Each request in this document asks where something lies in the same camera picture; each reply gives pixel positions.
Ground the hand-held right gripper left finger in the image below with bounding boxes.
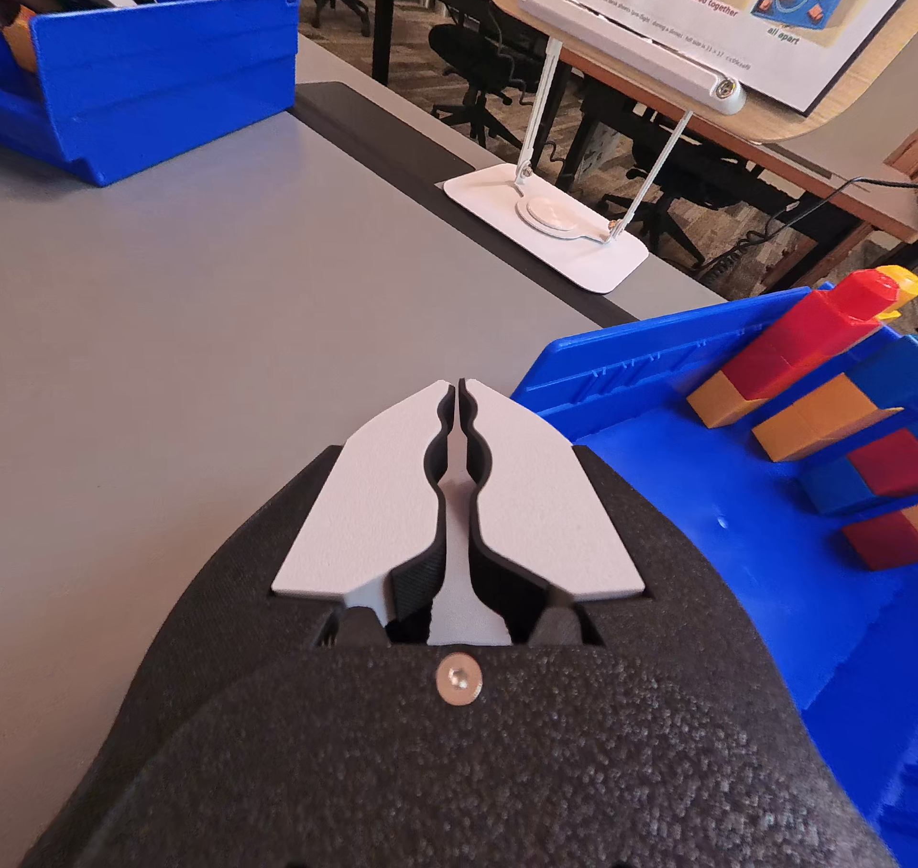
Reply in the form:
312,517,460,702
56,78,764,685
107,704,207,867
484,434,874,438
271,379,458,626

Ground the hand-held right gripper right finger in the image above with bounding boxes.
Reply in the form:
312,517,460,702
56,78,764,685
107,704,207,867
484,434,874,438
458,378,646,641

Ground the blue plastic bin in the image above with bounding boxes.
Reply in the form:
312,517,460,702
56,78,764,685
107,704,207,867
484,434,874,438
0,0,302,187
511,281,918,868

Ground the row of mega block towers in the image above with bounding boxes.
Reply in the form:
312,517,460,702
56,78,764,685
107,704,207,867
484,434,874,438
686,265,918,571

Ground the black power cable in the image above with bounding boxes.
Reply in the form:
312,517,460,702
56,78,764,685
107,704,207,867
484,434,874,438
701,176,918,282

